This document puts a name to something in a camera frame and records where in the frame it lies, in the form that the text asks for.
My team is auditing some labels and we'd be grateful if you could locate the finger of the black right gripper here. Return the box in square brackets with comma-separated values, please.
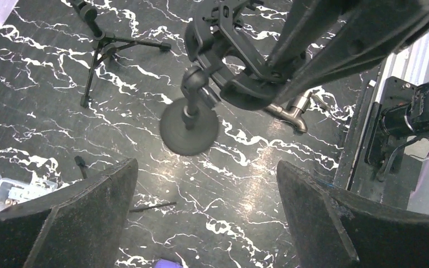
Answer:
[274, 1, 429, 104]
[267, 0, 347, 70]

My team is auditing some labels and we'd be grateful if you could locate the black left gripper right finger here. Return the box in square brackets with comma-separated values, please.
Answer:
[277, 160, 429, 267]

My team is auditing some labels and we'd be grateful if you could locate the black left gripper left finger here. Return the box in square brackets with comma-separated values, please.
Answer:
[0, 159, 138, 267]

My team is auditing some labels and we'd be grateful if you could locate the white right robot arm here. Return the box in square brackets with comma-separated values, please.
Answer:
[263, 1, 429, 138]

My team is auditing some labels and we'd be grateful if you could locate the black tripod under purple mic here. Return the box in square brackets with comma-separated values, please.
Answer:
[70, 1, 171, 108]

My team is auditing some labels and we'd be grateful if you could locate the purple microphone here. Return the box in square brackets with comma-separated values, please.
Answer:
[154, 259, 183, 268]

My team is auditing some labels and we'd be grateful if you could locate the clear plastic parts box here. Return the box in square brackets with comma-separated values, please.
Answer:
[0, 175, 58, 211]

